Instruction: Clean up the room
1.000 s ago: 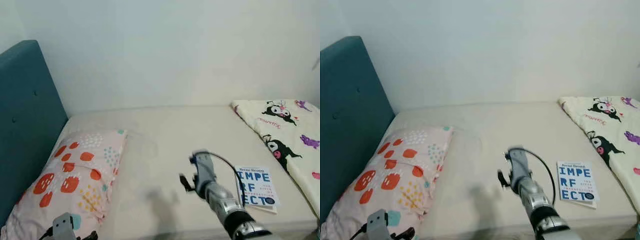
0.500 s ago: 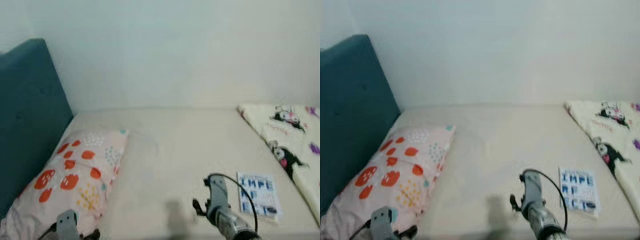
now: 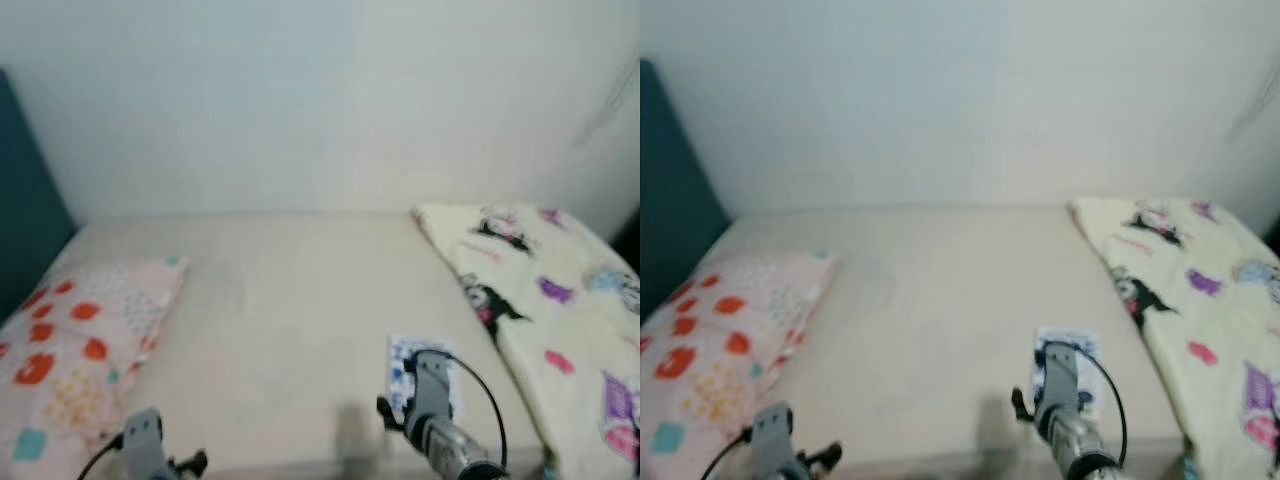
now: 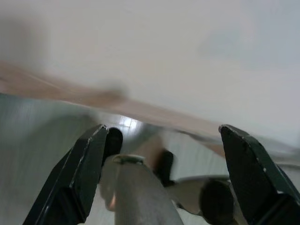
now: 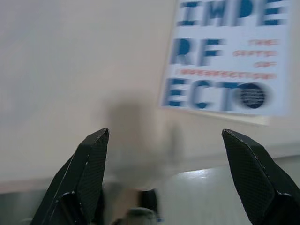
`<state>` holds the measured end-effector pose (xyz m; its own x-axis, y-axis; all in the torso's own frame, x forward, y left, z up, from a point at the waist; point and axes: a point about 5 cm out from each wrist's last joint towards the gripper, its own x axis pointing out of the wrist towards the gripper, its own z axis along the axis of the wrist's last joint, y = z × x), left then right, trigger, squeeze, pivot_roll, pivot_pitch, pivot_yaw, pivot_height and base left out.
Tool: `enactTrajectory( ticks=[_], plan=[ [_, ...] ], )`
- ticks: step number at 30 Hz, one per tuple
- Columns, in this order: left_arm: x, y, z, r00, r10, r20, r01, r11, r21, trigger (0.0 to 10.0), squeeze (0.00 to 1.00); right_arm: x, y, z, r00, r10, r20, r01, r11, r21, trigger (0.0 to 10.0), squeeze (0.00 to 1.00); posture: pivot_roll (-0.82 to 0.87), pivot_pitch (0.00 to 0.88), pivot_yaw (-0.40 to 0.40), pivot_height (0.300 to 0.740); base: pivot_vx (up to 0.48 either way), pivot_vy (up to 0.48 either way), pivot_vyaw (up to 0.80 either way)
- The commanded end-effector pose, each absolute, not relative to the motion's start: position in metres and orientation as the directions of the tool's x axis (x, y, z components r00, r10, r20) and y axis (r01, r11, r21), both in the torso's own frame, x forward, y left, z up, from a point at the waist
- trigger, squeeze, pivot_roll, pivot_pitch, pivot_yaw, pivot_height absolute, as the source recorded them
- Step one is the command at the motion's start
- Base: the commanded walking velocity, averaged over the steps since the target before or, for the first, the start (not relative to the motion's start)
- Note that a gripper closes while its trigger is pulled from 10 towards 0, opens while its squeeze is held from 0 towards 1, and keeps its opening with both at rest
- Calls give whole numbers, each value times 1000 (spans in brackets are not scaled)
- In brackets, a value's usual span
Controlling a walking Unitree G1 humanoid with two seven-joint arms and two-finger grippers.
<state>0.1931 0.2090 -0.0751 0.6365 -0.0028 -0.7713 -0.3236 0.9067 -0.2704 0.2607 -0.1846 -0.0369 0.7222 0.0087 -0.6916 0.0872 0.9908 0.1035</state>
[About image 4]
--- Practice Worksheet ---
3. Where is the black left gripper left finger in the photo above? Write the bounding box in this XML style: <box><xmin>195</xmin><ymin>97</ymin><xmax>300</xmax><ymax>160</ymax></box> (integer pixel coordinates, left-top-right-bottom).
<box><xmin>23</xmin><ymin>124</ymin><xmax>108</xmax><ymax>225</ymax></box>

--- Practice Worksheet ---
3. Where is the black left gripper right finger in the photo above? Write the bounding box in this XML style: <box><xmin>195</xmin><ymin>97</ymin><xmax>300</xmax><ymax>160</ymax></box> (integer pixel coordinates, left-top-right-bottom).
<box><xmin>218</xmin><ymin>124</ymin><xmax>300</xmax><ymax>225</ymax></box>

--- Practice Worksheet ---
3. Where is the grey robot left leg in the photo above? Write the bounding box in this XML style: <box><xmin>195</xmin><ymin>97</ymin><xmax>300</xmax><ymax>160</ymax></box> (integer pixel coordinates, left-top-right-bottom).
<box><xmin>99</xmin><ymin>127</ymin><xmax>185</xmax><ymax>225</ymax></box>

